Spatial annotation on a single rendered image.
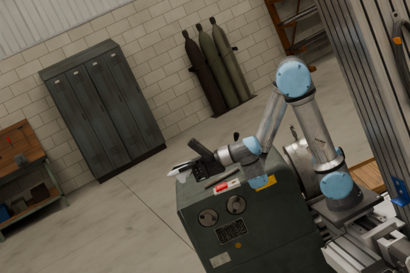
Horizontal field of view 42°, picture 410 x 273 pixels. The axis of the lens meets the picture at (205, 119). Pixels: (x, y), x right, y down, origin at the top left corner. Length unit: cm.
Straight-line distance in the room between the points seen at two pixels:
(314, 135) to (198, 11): 774
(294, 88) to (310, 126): 16
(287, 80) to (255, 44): 810
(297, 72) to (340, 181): 42
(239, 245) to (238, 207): 20
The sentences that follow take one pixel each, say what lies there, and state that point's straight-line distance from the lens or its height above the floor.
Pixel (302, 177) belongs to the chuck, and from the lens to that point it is 273.
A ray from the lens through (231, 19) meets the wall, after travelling 977.
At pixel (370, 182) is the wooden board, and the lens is 296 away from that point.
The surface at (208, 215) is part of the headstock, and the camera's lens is 261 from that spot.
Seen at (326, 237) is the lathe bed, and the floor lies 75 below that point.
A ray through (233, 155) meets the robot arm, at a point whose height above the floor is 157.
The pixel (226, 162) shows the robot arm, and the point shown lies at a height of 155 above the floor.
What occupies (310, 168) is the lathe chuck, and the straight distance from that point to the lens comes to 273.
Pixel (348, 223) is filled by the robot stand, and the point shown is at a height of 112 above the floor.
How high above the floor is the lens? 217
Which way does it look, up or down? 13 degrees down
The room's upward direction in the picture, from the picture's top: 25 degrees counter-clockwise
